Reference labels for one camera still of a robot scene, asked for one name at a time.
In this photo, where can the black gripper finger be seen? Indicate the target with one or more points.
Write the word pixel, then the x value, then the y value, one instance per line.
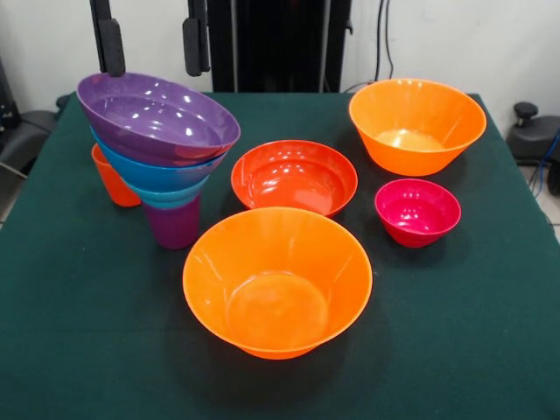
pixel 195 44
pixel 111 48

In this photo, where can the purple bowl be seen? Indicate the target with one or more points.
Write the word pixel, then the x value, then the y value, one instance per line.
pixel 153 118

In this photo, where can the large blue bowl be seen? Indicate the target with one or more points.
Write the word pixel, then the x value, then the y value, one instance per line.
pixel 153 175

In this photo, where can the small blue bowl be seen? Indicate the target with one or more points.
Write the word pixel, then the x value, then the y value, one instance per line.
pixel 170 199

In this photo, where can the red-orange bowl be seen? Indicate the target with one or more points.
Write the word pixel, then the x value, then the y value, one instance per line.
pixel 293 177

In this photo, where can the large orange bowl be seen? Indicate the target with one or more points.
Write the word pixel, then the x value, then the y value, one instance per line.
pixel 415 127
pixel 275 284

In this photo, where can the pink bowl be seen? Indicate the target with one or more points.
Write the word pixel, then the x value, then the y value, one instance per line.
pixel 415 214

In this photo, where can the orange cup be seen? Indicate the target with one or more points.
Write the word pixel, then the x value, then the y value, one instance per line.
pixel 111 184

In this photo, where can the dark green tablecloth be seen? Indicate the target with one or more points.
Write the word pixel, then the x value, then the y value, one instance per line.
pixel 306 122

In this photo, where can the purple cup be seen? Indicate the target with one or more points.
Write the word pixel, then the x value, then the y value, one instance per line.
pixel 172 227

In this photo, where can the black pedestal leg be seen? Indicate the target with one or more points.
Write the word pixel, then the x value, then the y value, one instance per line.
pixel 531 135
pixel 26 131

